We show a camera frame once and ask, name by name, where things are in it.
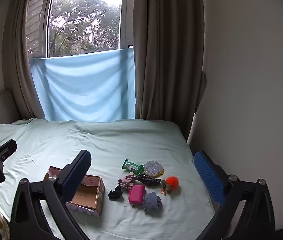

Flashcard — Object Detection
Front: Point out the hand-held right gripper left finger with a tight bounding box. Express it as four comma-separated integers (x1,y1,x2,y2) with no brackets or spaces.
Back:
9,149,92,240

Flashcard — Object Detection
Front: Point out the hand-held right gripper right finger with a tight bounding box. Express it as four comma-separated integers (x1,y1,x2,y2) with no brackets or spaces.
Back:
194,150,276,240

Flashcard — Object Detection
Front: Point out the cardboard box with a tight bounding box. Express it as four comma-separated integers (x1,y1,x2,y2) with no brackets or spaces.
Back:
43,166,105,217

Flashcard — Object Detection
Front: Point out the orange pompom keychain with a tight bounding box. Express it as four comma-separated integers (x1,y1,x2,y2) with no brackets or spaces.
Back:
160,176,181,196

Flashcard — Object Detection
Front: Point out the black sock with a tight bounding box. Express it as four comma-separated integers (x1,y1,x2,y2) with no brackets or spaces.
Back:
108,185,123,201

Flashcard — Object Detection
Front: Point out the pink cloth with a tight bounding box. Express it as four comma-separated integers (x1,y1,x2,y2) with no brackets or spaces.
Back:
118,173,136,189

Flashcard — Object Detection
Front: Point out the black patterned scrunchie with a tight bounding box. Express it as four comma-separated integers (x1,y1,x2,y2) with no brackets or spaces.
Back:
134,174,161,187

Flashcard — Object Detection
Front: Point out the blue-grey fuzzy sock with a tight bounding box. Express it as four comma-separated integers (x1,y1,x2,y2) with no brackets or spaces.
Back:
142,192,162,212

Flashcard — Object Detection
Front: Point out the pink pouch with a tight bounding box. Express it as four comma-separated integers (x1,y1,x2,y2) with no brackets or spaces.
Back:
128,185,146,207

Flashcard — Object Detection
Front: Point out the round glitter compact mirror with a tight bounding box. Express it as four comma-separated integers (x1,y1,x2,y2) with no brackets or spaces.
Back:
144,160,165,178

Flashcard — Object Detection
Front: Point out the bed with light green sheet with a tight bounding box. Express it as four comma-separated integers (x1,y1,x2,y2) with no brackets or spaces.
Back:
0,118,216,240

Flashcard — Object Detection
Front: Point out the green wet wipes packet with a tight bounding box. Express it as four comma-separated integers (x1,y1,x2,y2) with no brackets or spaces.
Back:
121,158,145,176

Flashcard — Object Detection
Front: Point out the light blue hanging cloth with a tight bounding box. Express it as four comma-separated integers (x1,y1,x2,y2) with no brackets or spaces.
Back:
30,49,136,122

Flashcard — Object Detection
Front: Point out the window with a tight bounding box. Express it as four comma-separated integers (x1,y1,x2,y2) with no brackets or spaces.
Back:
26,0,134,58

